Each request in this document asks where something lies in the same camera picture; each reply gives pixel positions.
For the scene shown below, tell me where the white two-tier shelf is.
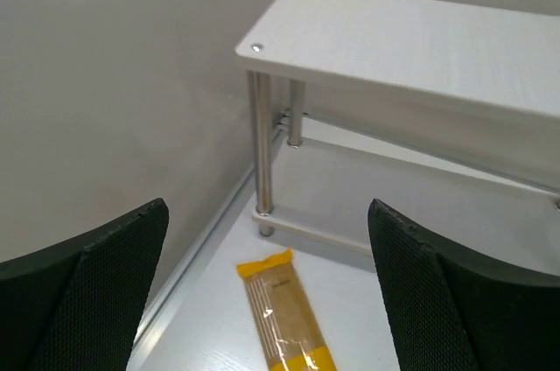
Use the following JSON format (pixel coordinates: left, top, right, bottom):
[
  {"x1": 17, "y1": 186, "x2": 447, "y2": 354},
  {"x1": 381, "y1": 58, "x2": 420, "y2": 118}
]
[{"x1": 236, "y1": 0, "x2": 559, "y2": 274}]

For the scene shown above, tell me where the yellow spaghetti bag left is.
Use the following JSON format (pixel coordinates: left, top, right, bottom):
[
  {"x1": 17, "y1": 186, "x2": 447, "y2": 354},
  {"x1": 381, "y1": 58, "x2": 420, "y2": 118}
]
[{"x1": 236, "y1": 248, "x2": 336, "y2": 371}]

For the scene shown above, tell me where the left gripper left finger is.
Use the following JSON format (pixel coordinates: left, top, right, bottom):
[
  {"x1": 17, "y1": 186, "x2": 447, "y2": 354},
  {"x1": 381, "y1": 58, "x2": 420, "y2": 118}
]
[{"x1": 1, "y1": 199, "x2": 169, "y2": 370}]

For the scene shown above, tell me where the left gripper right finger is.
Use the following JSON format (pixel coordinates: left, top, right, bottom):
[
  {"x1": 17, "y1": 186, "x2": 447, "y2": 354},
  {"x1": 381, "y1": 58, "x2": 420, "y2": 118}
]
[{"x1": 367, "y1": 199, "x2": 559, "y2": 370}]

